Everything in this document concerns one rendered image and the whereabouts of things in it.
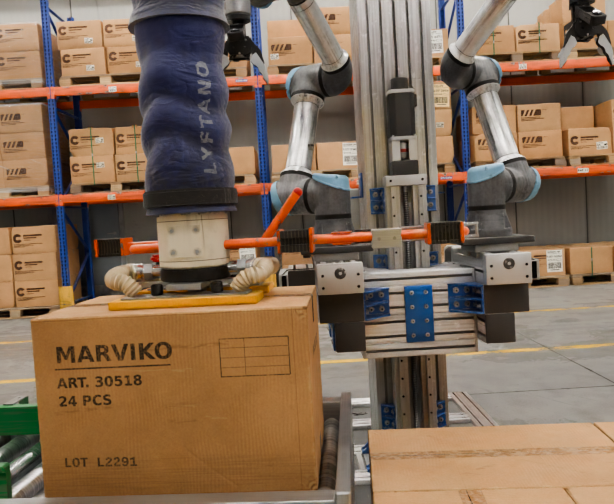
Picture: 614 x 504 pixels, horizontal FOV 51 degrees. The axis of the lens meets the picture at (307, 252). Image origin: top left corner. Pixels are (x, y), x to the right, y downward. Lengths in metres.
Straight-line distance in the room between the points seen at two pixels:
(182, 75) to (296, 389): 0.74
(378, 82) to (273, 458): 1.33
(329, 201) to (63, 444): 1.03
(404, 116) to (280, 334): 1.03
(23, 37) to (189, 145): 8.14
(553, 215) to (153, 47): 9.51
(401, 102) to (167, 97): 0.90
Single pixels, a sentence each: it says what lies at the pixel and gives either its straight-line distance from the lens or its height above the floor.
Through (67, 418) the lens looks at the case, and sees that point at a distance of 1.54.
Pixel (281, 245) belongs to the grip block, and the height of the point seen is 1.07.
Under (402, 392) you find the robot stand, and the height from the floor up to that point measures 0.53.
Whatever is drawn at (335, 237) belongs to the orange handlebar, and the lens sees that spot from 1.52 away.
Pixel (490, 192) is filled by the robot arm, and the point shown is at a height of 1.18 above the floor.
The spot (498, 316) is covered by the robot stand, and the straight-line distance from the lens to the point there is 2.03.
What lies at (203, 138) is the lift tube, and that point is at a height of 1.33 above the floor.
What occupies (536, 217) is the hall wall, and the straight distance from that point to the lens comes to 10.64.
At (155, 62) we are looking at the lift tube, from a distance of 1.56.
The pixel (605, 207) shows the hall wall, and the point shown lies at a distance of 11.06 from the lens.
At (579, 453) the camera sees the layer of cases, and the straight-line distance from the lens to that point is 1.72.
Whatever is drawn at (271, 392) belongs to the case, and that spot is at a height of 0.77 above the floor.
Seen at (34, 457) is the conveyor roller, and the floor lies 0.54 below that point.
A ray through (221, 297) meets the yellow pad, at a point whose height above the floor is 0.97.
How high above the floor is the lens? 1.14
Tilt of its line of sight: 3 degrees down
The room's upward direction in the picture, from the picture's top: 3 degrees counter-clockwise
